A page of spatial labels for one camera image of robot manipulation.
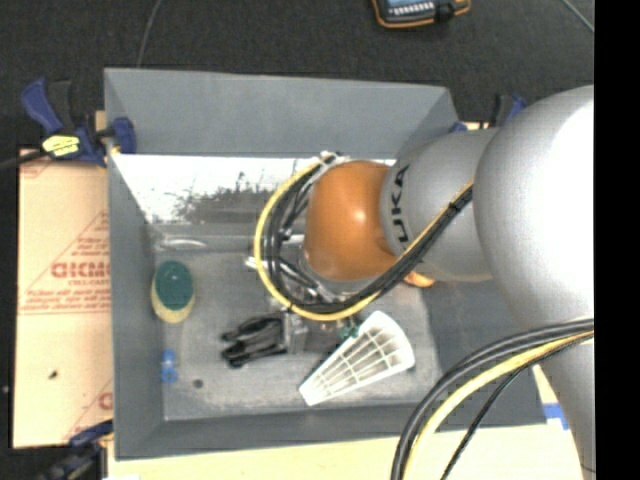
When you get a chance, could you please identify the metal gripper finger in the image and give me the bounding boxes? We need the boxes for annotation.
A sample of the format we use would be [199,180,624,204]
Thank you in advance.
[221,313,307,344]
[220,333,307,368]

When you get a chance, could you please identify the white slatted plastic piece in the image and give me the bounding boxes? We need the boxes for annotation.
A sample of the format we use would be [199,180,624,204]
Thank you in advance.
[298,309,417,408]

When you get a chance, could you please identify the green and yellow round sponge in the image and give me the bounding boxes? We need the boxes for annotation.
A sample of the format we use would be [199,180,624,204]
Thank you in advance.
[150,259,197,325]

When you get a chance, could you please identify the grey metal bin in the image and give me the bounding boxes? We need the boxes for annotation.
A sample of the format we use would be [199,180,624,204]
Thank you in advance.
[102,66,549,460]

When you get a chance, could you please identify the brown cardboard board, red print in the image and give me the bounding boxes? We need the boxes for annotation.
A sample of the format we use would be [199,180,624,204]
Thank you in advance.
[12,149,116,450]

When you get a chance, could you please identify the small blue ring-shaped thing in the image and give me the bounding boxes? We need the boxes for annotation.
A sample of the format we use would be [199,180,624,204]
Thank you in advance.
[160,348,180,385]

